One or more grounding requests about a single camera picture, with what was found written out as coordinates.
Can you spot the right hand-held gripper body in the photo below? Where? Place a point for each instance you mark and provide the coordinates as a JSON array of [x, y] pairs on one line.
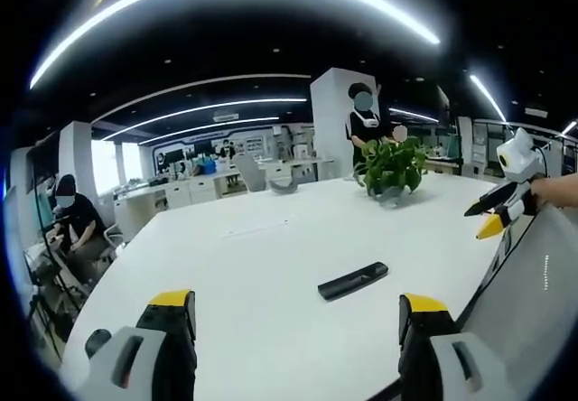
[[519, 161]]

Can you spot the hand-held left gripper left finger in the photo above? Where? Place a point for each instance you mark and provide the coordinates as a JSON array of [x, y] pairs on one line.
[[149, 347]]

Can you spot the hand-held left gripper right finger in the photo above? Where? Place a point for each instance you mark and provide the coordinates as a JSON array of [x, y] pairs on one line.
[[433, 347]]

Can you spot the black remote control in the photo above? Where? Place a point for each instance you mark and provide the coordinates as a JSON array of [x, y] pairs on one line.
[[352, 280]]

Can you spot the person's right hand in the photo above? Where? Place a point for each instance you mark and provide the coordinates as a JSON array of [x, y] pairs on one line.
[[553, 192]]

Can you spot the grey laptop lid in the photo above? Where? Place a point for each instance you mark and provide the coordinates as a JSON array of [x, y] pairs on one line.
[[519, 292]]

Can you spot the grey plant pot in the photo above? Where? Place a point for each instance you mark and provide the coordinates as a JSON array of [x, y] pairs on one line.
[[392, 197]]

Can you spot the green potted plant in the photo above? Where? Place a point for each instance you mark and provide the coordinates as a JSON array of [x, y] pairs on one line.
[[393, 164]]

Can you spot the white office chair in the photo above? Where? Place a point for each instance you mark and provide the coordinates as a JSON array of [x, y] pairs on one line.
[[106, 243]]

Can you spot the white neck-worn device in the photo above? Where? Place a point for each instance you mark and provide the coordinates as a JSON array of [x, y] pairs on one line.
[[368, 120]]

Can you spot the white cabinet desk row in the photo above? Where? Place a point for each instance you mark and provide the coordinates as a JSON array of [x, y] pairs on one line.
[[180, 191]]

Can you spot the grey office chair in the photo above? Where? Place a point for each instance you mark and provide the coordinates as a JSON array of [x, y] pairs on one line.
[[250, 173]]

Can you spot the grey curved object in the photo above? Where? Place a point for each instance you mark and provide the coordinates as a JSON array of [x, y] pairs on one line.
[[284, 186]]

